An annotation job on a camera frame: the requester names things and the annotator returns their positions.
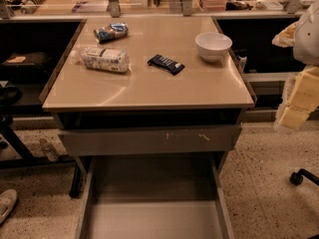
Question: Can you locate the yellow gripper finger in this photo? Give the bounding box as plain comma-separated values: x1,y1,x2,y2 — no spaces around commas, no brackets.
274,66,319,132
272,22,297,48

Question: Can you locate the dark blue rxbar wrapper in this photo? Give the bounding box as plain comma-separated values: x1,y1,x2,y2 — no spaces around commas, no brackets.
148,55,184,76

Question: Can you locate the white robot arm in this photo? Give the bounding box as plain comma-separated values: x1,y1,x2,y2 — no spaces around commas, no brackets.
272,0,319,133

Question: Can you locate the closed grey top drawer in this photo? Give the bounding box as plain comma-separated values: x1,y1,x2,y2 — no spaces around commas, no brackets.
59,124,241,156

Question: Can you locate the grey drawer cabinet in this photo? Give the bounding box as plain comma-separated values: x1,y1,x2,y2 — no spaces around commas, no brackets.
38,15,258,239

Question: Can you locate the open grey middle drawer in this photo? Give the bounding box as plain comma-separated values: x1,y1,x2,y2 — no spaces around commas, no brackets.
75,154,235,239

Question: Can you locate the white ceramic bowl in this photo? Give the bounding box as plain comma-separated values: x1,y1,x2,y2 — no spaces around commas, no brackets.
195,32,232,62

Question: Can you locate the black office chair base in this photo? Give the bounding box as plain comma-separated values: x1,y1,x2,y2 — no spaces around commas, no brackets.
289,168,319,186

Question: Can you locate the crushed blue soda can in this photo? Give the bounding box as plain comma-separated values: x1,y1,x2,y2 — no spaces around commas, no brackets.
94,22,129,44

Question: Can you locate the white shoe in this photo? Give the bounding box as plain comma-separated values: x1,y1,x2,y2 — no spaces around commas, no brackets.
0,189,18,224

